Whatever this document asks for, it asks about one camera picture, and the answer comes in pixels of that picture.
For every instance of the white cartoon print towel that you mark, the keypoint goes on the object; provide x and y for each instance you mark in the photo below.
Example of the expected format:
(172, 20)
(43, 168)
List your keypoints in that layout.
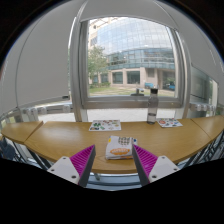
(120, 148)

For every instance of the large colourful sticker sheet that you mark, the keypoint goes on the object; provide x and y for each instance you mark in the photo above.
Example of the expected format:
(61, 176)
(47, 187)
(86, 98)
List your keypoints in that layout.
(105, 125)

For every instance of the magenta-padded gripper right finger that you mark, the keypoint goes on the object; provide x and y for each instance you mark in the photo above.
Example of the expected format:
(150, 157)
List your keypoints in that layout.
(160, 166)

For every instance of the clear water bottle black cap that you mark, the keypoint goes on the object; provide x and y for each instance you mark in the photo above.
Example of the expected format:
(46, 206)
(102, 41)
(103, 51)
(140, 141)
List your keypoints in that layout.
(152, 108)

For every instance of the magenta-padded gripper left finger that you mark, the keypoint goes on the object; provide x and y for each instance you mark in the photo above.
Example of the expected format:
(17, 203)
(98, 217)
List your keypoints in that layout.
(65, 167)

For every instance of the green tree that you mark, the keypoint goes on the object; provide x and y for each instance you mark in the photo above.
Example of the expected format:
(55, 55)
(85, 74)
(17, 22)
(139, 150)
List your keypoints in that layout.
(97, 61)

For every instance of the grey window frame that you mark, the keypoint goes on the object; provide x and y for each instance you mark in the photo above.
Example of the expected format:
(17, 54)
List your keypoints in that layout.
(77, 73)

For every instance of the white wall socket trunking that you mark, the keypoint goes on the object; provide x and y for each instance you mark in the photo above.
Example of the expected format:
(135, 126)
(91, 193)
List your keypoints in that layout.
(203, 106)
(43, 109)

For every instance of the glass fronted building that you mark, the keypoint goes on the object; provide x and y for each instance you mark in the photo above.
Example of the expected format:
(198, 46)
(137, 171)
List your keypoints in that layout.
(136, 46)

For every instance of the small colourful sticker sheet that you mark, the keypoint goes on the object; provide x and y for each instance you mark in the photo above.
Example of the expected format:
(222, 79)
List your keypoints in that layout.
(169, 122)

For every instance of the white roller blind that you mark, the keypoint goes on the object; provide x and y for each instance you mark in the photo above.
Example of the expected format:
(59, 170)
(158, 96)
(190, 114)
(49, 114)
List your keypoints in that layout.
(46, 56)

